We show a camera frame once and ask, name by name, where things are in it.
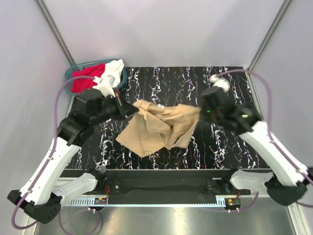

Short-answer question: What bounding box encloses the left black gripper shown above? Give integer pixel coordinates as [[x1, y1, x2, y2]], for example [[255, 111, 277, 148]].
[[90, 91, 140, 125]]

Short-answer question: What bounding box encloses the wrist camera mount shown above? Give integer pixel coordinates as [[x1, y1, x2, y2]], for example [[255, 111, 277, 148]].
[[209, 75, 230, 93], [92, 76, 115, 97]]

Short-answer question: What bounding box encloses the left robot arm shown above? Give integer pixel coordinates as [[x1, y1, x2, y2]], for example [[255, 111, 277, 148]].
[[7, 94, 138, 224]]

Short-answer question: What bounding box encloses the red shirt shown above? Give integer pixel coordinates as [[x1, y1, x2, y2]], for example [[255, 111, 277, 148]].
[[71, 63, 105, 93]]

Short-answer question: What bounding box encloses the aluminium frame post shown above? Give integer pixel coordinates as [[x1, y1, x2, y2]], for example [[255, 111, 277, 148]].
[[247, 0, 293, 71], [34, 0, 76, 66]]

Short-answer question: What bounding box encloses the left aluminium frame post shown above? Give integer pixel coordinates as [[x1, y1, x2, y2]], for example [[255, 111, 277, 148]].
[[34, 0, 76, 66]]

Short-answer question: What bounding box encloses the white slotted cable duct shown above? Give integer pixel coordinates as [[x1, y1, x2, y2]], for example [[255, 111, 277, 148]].
[[64, 195, 241, 208]]

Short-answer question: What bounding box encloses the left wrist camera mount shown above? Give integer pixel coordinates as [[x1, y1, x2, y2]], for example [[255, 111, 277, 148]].
[[92, 76, 115, 97]]

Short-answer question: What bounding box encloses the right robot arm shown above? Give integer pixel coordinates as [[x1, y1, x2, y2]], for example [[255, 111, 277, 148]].
[[200, 86, 313, 206]]

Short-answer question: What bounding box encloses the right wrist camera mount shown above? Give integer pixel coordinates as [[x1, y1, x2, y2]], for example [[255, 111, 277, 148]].
[[209, 75, 230, 93]]

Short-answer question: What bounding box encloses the right aluminium frame post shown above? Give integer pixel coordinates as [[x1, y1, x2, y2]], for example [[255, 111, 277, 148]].
[[247, 0, 293, 71]]

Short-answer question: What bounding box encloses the white shirt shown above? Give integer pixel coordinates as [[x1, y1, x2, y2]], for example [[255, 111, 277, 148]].
[[100, 59, 124, 89]]

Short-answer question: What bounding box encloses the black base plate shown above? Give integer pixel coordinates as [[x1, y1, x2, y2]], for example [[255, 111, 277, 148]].
[[73, 168, 255, 205]]

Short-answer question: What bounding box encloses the teal laundry basket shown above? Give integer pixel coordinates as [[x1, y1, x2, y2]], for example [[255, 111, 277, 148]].
[[65, 59, 127, 96]]

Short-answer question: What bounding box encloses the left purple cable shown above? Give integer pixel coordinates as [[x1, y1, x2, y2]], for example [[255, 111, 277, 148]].
[[9, 77, 103, 235]]

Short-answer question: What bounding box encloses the tan polo shirt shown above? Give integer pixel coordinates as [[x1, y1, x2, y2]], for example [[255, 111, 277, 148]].
[[116, 100, 200, 158]]

